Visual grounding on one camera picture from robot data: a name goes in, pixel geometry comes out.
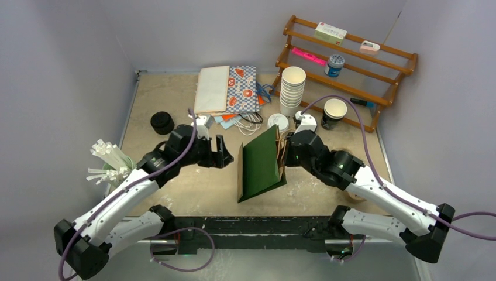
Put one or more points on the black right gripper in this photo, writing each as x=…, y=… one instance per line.
x=288, y=160

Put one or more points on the wrapped white straws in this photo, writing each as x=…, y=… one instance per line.
x=117, y=166

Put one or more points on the dark printed coffee cup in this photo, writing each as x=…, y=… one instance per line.
x=333, y=112

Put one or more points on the pink white small case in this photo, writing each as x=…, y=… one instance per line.
x=369, y=48

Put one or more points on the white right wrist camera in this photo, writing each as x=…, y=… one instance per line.
x=304, y=122

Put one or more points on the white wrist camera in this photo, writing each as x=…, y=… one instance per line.
x=203, y=123
x=304, y=122

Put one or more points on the green straw holder cup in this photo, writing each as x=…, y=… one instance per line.
x=116, y=176

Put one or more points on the dark blue marker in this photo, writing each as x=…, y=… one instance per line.
x=362, y=102

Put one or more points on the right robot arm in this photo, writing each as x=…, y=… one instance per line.
x=410, y=222

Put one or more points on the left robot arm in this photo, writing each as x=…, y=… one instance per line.
x=86, y=244

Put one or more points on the wooden shelf rack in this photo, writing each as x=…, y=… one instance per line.
x=380, y=102

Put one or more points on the white lid stack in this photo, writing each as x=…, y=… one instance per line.
x=280, y=121

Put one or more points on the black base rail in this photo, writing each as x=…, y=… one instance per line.
x=314, y=234

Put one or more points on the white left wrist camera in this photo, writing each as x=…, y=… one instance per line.
x=203, y=123

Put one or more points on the blue lidded jar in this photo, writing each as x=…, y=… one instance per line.
x=334, y=65

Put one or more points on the green paper bag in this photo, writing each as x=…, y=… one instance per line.
x=261, y=165

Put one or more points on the blue checkered bakery bag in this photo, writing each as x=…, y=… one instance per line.
x=241, y=94

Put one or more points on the white green box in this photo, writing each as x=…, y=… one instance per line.
x=329, y=33

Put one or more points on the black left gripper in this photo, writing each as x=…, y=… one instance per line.
x=217, y=159

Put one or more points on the stack of white paper cups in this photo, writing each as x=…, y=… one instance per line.
x=292, y=88

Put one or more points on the orange paper bag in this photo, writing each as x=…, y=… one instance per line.
x=226, y=117

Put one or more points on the pink highlighter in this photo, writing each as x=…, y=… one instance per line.
x=308, y=56

